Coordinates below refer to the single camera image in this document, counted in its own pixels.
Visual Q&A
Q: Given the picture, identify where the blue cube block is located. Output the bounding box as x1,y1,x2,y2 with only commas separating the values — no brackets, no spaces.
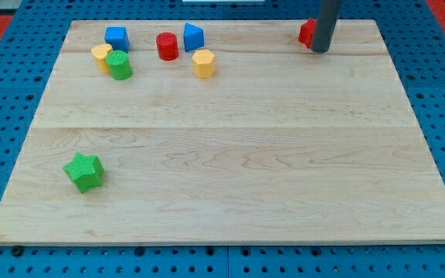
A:
104,26,130,53

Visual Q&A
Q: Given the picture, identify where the light wooden board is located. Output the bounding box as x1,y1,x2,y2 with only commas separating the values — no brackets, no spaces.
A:
0,19,445,246

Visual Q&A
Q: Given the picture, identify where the yellow hexagon block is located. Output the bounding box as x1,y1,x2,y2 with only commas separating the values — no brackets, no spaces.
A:
192,49,216,79

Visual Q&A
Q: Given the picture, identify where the blue triangular prism block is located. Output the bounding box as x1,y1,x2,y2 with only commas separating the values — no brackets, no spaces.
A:
183,23,205,52

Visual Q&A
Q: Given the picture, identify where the red cylinder block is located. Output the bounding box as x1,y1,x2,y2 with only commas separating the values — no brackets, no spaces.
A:
156,32,179,61

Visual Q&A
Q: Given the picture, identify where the green cylinder block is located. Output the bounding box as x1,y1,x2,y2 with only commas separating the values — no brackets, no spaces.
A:
106,50,133,80

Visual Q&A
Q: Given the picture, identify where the red block behind rod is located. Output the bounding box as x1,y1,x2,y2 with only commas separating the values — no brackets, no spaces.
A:
297,18,316,49

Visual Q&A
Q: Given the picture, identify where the green star block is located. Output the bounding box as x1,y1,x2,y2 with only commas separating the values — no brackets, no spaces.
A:
63,152,104,194

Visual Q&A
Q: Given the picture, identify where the yellow heart block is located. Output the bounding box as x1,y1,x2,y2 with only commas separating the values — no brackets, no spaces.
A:
90,43,113,73

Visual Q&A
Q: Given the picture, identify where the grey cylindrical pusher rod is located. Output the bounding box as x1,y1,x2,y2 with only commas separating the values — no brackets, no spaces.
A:
311,0,341,54

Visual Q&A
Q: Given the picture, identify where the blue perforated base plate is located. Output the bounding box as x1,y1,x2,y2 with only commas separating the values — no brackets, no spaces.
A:
0,0,445,277

